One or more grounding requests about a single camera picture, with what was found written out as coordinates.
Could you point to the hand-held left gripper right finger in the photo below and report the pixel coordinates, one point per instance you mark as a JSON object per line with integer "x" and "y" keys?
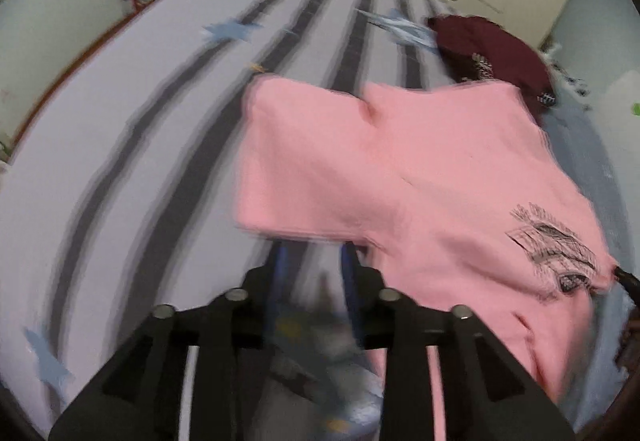
{"x": 348, "y": 281}

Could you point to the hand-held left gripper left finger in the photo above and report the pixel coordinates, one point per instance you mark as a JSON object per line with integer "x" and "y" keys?
{"x": 279, "y": 281}

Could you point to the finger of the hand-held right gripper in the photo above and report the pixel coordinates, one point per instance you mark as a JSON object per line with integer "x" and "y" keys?
{"x": 629, "y": 282}

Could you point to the pink t-shirt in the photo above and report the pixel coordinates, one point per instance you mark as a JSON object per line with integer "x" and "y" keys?
{"x": 400, "y": 171}

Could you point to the row of small figurines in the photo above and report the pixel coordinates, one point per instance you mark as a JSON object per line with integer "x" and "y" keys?
{"x": 570, "y": 81}

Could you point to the striped bed cover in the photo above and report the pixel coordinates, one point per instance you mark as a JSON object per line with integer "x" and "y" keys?
{"x": 125, "y": 121}

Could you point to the maroon garment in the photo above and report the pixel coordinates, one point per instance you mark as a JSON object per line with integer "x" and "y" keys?
{"x": 485, "y": 41}

